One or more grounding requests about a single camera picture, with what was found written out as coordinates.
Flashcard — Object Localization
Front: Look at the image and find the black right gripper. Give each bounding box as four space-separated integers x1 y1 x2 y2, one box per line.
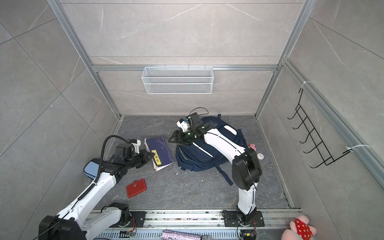
168 129 197 146

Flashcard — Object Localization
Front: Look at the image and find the navy blue student backpack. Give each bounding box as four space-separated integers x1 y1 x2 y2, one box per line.
176 115 247 186

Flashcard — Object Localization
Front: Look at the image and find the dark blue book yellow label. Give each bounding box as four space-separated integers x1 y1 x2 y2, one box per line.
145 136 174 172

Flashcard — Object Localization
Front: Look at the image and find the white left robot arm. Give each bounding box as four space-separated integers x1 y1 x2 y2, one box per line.
36 143 155 240

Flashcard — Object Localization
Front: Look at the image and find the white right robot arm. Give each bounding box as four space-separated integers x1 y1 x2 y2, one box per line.
168 113 262 226

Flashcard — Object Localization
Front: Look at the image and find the red wallet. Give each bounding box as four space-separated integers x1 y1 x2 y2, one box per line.
126 179 148 198

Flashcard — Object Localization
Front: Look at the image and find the small pink toy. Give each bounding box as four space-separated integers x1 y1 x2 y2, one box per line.
249 144 257 152

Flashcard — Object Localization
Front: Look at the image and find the small white round object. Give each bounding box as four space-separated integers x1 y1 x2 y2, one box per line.
257 153 264 160

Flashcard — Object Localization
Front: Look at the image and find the purple glitter microphone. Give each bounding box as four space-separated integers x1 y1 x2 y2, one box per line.
161 230 212 240

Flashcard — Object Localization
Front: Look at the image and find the pink plush toy red heart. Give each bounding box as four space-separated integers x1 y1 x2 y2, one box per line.
281 215 318 240

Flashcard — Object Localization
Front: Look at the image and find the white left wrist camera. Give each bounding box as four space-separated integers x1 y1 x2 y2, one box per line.
130 139 141 154

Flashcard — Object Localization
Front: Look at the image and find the white wire mesh basket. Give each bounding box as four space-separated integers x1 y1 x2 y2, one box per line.
142 67 214 95

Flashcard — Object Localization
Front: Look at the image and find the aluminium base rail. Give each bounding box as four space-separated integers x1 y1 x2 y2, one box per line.
56 209 303 240

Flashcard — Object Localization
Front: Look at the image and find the black wall hook rack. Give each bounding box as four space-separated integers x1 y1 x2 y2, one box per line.
287 89 353 169

